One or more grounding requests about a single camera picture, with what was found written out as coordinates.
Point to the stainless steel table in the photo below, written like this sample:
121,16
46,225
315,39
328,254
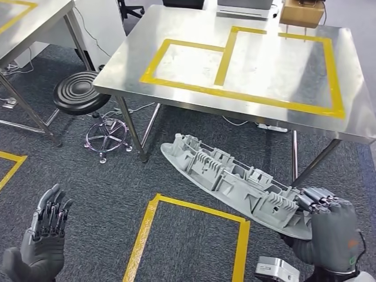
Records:
35,23

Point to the yellow workbench marking tape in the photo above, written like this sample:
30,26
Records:
334,78

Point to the large cardboard box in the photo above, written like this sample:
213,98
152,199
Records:
302,15

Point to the white power strip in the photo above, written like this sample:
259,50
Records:
273,128

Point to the stainless steel workbench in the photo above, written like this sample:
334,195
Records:
188,64

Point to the yellow table marking tape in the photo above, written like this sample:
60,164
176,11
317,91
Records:
17,16

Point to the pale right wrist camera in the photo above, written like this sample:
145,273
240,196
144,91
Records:
273,268

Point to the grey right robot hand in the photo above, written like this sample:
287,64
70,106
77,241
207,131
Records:
334,237

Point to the grey plastic wheel hubcap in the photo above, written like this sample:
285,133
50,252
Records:
232,190

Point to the black round stool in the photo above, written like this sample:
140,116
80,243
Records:
79,91

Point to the floor socket box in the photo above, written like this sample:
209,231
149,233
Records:
10,103

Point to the black office chair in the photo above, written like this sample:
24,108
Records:
129,9

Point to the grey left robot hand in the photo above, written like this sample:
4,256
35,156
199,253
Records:
41,257

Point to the white office desk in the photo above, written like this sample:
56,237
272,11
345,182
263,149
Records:
103,31

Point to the yellow floor tape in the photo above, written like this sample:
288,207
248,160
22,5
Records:
11,157
199,208

